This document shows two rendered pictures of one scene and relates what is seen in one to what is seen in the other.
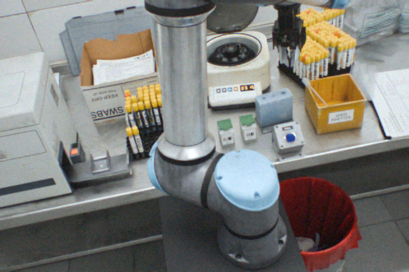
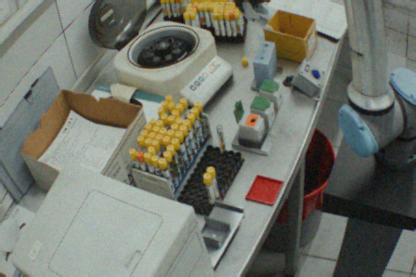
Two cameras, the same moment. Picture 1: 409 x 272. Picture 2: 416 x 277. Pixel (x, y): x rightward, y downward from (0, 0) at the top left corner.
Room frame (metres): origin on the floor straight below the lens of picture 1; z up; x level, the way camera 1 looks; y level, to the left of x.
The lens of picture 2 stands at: (0.58, 0.76, 1.85)
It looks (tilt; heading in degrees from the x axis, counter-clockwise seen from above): 47 degrees down; 306
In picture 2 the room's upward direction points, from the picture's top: 11 degrees counter-clockwise
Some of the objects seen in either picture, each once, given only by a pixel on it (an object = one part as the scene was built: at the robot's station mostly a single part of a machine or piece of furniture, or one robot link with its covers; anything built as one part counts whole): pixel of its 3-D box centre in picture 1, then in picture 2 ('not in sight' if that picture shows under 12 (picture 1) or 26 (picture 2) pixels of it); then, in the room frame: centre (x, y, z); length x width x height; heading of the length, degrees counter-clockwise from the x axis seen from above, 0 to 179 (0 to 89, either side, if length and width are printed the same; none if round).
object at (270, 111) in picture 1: (273, 109); (266, 65); (1.06, -0.22, 0.92); 0.10 x 0.07 x 0.10; 99
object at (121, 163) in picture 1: (92, 166); (209, 243); (0.95, 0.31, 0.92); 0.21 x 0.07 x 0.05; 92
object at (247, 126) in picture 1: (248, 128); (271, 95); (1.01, -0.14, 0.91); 0.05 x 0.04 x 0.07; 2
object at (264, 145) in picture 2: not in sight; (253, 138); (1.00, 0.00, 0.89); 0.09 x 0.05 x 0.04; 5
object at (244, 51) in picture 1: (231, 57); (163, 53); (1.32, -0.14, 0.97); 0.15 x 0.15 x 0.07
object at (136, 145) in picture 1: (152, 132); (207, 167); (1.04, 0.14, 0.93); 0.17 x 0.09 x 0.11; 93
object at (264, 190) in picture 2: not in sight; (265, 190); (0.92, 0.12, 0.88); 0.07 x 0.07 x 0.01; 2
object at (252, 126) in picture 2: not in sight; (252, 129); (1.00, 0.00, 0.92); 0.05 x 0.04 x 0.06; 4
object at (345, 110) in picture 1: (333, 104); (292, 35); (1.04, -0.39, 0.92); 0.13 x 0.13 x 0.10; 0
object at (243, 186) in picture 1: (245, 189); (405, 100); (0.61, -0.06, 1.11); 0.13 x 0.12 x 0.14; 54
